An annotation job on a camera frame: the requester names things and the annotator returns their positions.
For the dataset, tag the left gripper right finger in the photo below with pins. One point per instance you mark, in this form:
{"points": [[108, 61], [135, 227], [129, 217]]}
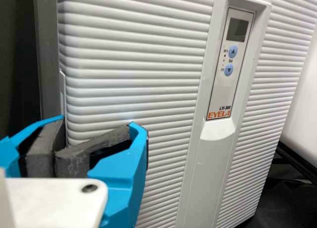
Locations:
{"points": [[123, 178]]}

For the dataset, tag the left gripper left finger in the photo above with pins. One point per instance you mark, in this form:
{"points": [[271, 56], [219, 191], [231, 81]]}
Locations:
{"points": [[37, 153]]}

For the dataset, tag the white incubator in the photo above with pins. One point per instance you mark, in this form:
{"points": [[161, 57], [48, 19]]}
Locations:
{"points": [[47, 52]]}

